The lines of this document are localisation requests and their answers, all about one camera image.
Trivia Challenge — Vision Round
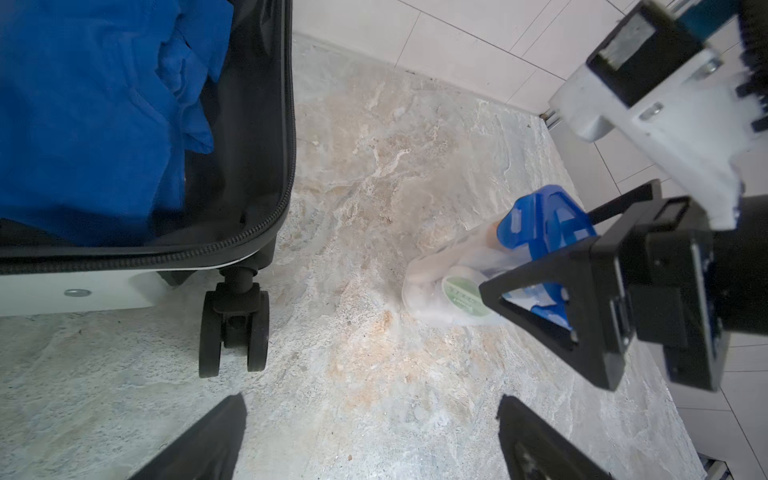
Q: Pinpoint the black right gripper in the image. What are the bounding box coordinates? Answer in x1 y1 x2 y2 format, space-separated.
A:
478 178 768 392

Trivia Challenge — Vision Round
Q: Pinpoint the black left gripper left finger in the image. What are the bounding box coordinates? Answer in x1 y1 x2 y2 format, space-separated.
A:
131 394 247 480

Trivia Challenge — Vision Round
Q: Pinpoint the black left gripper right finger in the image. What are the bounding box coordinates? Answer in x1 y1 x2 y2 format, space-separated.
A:
496 395 612 480

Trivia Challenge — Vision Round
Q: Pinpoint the clear container blue lid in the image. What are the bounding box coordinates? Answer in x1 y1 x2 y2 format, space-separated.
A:
400 184 598 330

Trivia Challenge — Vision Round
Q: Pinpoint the white black suitcase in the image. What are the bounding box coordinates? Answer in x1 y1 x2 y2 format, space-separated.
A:
1 1 296 378

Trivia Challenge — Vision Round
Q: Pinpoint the blue t-shirt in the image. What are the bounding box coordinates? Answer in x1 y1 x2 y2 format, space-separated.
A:
1 1 234 247

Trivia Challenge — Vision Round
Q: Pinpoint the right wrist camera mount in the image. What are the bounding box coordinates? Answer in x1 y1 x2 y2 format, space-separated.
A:
549 1 767 231

